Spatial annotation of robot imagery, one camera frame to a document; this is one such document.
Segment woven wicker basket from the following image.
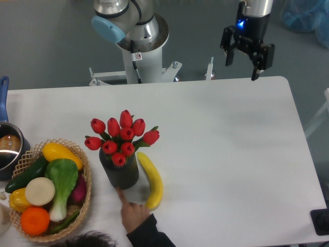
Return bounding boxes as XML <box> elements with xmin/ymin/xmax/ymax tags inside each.
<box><xmin>9</xmin><ymin>138</ymin><xmax>92</xmax><ymax>243</ymax></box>

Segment person's dark hair head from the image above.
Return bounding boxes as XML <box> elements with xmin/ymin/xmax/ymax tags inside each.
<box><xmin>51</xmin><ymin>231</ymin><xmax>117</xmax><ymax>247</ymax></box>

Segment purple sweet potato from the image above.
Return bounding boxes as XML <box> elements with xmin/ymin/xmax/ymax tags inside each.
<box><xmin>70</xmin><ymin>173</ymin><xmax>87</xmax><ymax>203</ymax></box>

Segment white round radish slice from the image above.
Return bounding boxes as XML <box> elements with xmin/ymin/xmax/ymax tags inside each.
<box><xmin>25</xmin><ymin>177</ymin><xmax>55</xmax><ymax>206</ymax></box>

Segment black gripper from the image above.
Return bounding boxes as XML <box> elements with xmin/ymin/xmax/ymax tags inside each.
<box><xmin>220</xmin><ymin>14</ymin><xmax>275</xmax><ymax>81</ymax></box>

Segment green chili pepper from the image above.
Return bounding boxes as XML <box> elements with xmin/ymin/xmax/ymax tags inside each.
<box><xmin>48</xmin><ymin>211</ymin><xmax>80</xmax><ymax>235</ymax></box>

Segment blue plastic bag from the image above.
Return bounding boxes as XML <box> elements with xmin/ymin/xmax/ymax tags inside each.
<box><xmin>280</xmin><ymin>1</ymin><xmax>328</xmax><ymax>48</ymax></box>

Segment dark green cucumber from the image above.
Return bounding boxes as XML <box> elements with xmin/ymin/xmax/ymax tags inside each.
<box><xmin>5</xmin><ymin>155</ymin><xmax>49</xmax><ymax>193</ymax></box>

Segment white garlic piece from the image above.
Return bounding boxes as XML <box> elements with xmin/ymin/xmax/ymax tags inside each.
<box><xmin>0</xmin><ymin>192</ymin><xmax>7</xmax><ymax>201</ymax></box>

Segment yellow squash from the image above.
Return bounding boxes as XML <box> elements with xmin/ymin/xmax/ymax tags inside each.
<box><xmin>42</xmin><ymin>143</ymin><xmax>84</xmax><ymax>170</ymax></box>

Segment yellow bell pepper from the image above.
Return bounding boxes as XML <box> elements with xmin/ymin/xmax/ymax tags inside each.
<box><xmin>9</xmin><ymin>188</ymin><xmax>33</xmax><ymax>213</ymax></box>

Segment black sleeved forearm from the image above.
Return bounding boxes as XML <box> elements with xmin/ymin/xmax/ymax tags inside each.
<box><xmin>126</xmin><ymin>214</ymin><xmax>175</xmax><ymax>247</ymax></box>

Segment yellow banana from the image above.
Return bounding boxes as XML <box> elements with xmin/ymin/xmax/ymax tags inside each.
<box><xmin>137</xmin><ymin>152</ymin><xmax>163</xmax><ymax>211</ymax></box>

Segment green bok choy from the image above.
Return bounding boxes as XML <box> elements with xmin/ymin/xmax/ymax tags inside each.
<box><xmin>45</xmin><ymin>158</ymin><xmax>78</xmax><ymax>222</ymax></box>

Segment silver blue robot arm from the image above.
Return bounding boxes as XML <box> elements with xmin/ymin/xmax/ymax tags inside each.
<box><xmin>92</xmin><ymin>1</ymin><xmax>275</xmax><ymax>84</ymax></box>

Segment dark grey ribbed vase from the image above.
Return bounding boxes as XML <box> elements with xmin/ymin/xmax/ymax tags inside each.
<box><xmin>99</xmin><ymin>150</ymin><xmax>139</xmax><ymax>190</ymax></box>

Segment black device at table edge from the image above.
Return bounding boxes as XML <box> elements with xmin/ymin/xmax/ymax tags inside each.
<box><xmin>310</xmin><ymin>208</ymin><xmax>329</xmax><ymax>236</ymax></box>

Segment red tulip bouquet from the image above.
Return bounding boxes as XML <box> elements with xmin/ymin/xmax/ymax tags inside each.
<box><xmin>84</xmin><ymin>110</ymin><xmax>160</xmax><ymax>167</ymax></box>

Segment blue handled saucepan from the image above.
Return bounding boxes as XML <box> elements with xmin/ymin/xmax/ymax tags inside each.
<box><xmin>1</xmin><ymin>76</ymin><xmax>30</xmax><ymax>181</ymax></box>

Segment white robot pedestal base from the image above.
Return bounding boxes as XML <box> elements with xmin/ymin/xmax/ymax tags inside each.
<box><xmin>88</xmin><ymin>38</ymin><xmax>215</xmax><ymax>86</ymax></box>

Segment orange fruit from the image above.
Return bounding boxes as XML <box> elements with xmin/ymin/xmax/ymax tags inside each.
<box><xmin>20</xmin><ymin>207</ymin><xmax>50</xmax><ymax>236</ymax></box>

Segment person's hand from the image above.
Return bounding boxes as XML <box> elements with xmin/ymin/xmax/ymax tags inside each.
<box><xmin>116</xmin><ymin>187</ymin><xmax>150</xmax><ymax>234</ymax></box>

